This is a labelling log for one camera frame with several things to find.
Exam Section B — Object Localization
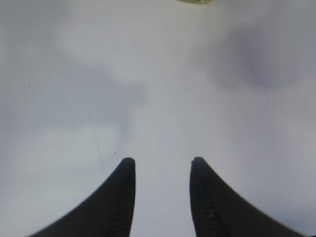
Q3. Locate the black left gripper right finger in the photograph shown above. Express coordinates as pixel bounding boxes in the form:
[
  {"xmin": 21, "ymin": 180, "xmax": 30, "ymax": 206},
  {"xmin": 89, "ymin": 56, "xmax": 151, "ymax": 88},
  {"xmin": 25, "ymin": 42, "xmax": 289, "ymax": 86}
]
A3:
[{"xmin": 190, "ymin": 157, "xmax": 301, "ymax": 237}]

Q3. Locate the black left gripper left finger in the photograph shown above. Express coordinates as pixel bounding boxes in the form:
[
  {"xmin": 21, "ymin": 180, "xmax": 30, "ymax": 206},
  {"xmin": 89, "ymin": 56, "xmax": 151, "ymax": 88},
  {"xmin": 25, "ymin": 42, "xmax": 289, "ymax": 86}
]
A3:
[{"xmin": 34, "ymin": 158, "xmax": 136, "ymax": 237}]

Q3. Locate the yellow tea bottle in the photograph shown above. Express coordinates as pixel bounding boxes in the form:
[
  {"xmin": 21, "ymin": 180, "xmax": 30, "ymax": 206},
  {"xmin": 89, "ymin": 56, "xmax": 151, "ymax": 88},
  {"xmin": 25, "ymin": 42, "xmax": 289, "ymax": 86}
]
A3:
[{"xmin": 178, "ymin": 0, "xmax": 213, "ymax": 5}]

